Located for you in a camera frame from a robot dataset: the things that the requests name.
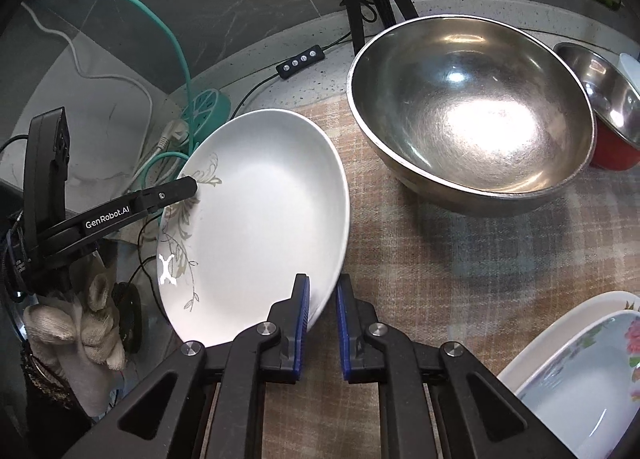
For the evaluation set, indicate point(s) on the white plate with leaf pattern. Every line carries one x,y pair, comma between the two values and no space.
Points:
272,202

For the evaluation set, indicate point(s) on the white plate with pink flowers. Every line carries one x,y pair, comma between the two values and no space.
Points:
580,376

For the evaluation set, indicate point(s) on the large stainless steel bowl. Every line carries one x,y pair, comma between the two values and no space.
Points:
472,114

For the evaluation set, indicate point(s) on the plaid checkered cloth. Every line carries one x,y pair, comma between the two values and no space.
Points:
492,284

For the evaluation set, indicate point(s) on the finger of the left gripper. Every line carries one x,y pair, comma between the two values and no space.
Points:
77,235

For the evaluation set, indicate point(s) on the left gloved hand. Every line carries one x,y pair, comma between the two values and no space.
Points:
74,336

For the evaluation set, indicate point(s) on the red steel bowl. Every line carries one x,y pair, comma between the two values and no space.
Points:
614,101

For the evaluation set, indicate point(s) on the light blue ceramic bowl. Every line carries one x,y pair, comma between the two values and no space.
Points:
629,67

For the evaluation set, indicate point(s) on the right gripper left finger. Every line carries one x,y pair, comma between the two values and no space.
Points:
207,401

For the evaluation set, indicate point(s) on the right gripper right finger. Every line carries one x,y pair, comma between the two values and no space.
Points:
435,401

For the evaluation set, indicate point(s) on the teal power strip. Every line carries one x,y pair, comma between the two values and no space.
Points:
209,110

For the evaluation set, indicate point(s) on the black inline light remote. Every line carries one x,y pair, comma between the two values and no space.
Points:
297,63

